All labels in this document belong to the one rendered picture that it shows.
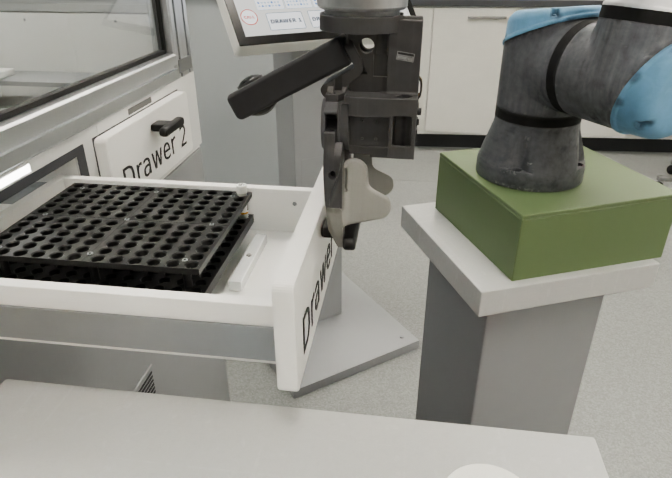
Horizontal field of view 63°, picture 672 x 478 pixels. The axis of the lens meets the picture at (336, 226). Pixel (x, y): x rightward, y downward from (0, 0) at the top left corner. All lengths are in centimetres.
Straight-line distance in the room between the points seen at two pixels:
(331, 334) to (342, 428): 129
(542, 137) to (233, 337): 50
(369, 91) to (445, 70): 303
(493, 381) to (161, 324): 57
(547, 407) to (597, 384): 85
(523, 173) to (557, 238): 10
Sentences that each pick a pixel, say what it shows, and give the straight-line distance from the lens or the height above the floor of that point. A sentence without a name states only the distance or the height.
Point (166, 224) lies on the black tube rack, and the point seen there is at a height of 90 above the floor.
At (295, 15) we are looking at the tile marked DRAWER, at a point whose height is 101.
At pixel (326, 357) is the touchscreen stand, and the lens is 174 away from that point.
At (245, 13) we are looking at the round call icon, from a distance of 137.
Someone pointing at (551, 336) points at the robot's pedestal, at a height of 63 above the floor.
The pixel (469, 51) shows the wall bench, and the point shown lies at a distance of 351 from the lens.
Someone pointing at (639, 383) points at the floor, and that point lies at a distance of 193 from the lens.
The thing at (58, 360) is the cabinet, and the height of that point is 70.
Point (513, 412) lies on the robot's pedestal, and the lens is 99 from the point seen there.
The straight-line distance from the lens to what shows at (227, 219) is 59.
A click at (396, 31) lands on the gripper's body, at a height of 110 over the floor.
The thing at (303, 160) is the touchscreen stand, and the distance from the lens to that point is 158.
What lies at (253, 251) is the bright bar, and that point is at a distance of 63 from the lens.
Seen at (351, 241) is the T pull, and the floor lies 91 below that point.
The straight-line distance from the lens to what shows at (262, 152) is 233.
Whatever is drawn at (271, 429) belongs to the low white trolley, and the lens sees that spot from 54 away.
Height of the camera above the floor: 115
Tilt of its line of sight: 27 degrees down
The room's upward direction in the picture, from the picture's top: straight up
